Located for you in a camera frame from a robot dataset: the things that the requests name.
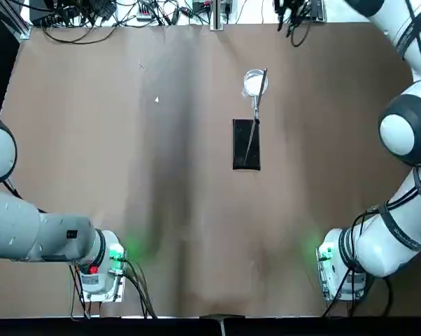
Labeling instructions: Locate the white filter paper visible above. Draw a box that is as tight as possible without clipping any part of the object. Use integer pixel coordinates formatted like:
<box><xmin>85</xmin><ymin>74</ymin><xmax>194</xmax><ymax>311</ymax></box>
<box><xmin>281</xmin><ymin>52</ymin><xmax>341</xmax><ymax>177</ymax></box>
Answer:
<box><xmin>244</xmin><ymin>71</ymin><xmax>266</xmax><ymax>94</ymax></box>

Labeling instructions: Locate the dark grey device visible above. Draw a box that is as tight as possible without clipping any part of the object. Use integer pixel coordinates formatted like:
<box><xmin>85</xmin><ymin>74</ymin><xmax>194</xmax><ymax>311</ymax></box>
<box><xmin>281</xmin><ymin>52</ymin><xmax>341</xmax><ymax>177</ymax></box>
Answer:
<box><xmin>310</xmin><ymin>0</ymin><xmax>327</xmax><ymax>21</ymax></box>

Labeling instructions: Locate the black electronics box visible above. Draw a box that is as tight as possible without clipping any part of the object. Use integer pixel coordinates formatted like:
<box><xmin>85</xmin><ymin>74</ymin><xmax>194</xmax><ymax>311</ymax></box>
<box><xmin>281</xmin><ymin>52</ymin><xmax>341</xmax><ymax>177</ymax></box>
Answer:
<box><xmin>29</xmin><ymin>0</ymin><xmax>110</xmax><ymax>25</ymax></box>

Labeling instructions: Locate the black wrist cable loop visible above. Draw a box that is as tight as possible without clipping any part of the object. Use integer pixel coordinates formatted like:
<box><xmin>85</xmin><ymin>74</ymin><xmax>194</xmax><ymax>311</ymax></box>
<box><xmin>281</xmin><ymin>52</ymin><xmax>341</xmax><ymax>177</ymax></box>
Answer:
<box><xmin>290</xmin><ymin>20</ymin><xmax>312</xmax><ymax>48</ymax></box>

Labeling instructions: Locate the aluminium post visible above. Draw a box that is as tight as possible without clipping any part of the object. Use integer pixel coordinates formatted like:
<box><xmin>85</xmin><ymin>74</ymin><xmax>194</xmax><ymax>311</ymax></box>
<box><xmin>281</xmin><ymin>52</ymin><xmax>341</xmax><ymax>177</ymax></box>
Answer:
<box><xmin>210</xmin><ymin>0</ymin><xmax>227</xmax><ymax>32</ymax></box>

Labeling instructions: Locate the grey box behind post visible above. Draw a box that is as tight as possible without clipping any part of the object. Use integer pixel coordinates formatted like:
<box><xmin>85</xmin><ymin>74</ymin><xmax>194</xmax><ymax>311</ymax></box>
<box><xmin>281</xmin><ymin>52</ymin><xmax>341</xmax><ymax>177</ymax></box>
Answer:
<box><xmin>192</xmin><ymin>0</ymin><xmax>233</xmax><ymax>12</ymax></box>

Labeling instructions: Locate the black base ring stand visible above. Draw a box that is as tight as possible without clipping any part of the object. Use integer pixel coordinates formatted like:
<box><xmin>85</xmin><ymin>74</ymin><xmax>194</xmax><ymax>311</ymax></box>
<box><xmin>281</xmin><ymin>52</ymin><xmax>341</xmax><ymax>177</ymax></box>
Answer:
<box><xmin>231</xmin><ymin>67</ymin><xmax>269</xmax><ymax>173</ymax></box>

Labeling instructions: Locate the aluminium frame rail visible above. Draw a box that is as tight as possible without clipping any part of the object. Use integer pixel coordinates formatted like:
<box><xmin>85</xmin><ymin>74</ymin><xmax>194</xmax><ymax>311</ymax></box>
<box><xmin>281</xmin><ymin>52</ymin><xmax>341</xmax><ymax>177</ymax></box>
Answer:
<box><xmin>11</xmin><ymin>0</ymin><xmax>32</xmax><ymax>39</ymax></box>

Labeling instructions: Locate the black cable bundle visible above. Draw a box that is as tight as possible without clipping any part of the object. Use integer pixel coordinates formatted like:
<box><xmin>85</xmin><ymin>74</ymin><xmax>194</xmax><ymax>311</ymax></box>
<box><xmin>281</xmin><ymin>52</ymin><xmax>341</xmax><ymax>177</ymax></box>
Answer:
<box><xmin>121</xmin><ymin>257</ymin><xmax>159</xmax><ymax>319</ymax></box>
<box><xmin>318</xmin><ymin>258</ymin><xmax>395</xmax><ymax>318</ymax></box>

